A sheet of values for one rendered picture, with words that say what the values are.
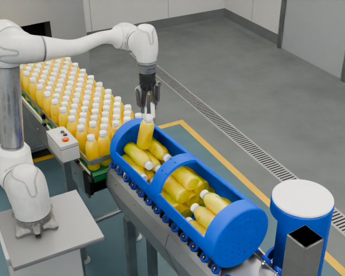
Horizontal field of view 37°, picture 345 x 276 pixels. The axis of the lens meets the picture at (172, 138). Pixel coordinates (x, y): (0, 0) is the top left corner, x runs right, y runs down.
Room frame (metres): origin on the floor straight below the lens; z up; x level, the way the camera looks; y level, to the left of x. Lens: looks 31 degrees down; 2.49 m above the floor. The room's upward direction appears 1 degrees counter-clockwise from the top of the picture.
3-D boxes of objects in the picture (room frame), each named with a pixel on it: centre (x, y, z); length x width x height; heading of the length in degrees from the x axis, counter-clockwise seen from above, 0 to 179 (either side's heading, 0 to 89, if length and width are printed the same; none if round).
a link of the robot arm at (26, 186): (1.74, 0.62, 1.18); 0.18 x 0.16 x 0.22; 32
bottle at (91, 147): (2.31, 0.43, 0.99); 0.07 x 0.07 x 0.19
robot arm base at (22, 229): (1.72, 0.60, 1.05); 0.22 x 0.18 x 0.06; 20
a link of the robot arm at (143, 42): (2.12, 0.12, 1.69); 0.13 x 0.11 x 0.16; 32
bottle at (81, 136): (2.42, 0.50, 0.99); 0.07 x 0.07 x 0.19
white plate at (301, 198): (1.85, -0.59, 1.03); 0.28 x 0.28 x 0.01
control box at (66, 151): (2.32, 0.58, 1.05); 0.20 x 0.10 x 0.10; 33
